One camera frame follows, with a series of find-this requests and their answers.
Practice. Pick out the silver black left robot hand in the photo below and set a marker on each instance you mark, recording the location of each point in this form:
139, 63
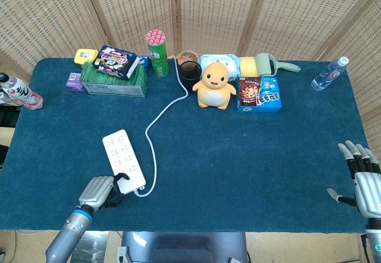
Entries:
96, 191

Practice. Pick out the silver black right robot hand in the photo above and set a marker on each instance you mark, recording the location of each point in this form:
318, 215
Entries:
367, 185

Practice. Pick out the white power strip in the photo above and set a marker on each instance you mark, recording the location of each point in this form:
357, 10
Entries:
122, 153

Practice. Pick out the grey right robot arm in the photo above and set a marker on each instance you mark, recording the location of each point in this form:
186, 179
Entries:
375, 245

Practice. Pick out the blue grey robot torso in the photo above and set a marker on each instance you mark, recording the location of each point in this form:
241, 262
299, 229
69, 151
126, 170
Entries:
178, 248

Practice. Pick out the green cardboard box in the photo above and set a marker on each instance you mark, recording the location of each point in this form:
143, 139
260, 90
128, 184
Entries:
113, 89

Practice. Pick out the small purple box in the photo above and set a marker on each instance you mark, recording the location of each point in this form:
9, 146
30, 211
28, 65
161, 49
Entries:
74, 81

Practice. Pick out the clear water bottle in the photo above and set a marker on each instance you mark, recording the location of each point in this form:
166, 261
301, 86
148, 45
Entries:
327, 77

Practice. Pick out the white drink bottle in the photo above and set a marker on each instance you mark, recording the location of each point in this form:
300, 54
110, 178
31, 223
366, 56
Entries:
18, 90

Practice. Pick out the blue carpet mat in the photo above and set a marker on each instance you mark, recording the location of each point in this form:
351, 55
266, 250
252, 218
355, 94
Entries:
238, 162

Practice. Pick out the dark printed snack bag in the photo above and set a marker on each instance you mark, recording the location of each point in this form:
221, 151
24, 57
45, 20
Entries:
114, 60

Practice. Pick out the small yellow box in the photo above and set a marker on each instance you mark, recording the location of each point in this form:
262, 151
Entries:
84, 55

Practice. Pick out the small blue box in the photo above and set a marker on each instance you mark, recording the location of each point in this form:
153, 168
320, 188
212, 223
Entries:
144, 62

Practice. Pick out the blue cookie box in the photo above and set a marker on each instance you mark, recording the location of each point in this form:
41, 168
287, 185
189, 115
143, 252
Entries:
259, 96

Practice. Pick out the green chips can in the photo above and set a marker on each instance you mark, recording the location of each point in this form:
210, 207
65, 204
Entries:
159, 60

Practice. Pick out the black mesh cup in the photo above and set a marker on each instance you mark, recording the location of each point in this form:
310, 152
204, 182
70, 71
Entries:
187, 75

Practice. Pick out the yellow plush toy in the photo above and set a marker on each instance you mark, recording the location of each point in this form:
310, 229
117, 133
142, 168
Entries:
214, 87

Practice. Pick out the pale green lint roller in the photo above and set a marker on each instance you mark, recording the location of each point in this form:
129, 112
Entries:
265, 63

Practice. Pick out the yellow sponge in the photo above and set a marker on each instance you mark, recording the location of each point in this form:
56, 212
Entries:
248, 66

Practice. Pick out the white wet wipes pack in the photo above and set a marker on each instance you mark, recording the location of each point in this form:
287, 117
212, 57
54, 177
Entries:
229, 62

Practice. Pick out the shiny metal base plate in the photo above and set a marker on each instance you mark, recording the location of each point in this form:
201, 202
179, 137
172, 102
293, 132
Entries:
89, 248

